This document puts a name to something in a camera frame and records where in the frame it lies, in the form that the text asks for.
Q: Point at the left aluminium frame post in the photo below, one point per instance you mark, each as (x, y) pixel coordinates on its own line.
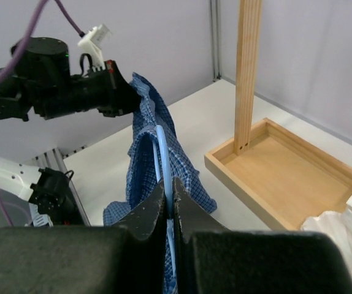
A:
(215, 32)

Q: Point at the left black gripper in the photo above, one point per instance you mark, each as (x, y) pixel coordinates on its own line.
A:
(105, 90)

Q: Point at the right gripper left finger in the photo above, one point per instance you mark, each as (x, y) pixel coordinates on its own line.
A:
(126, 257)

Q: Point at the blue wire hanger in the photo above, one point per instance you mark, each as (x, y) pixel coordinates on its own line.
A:
(163, 171)

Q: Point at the wooden clothes rack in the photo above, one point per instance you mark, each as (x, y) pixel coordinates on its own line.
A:
(279, 176)

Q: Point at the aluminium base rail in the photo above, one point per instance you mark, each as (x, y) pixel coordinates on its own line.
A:
(54, 196)

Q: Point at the blue checked shirt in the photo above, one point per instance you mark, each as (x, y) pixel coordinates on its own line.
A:
(141, 176)

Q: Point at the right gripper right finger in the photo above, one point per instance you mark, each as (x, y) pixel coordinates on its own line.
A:
(213, 259)

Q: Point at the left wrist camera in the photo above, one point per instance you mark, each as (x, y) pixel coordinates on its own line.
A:
(96, 43)

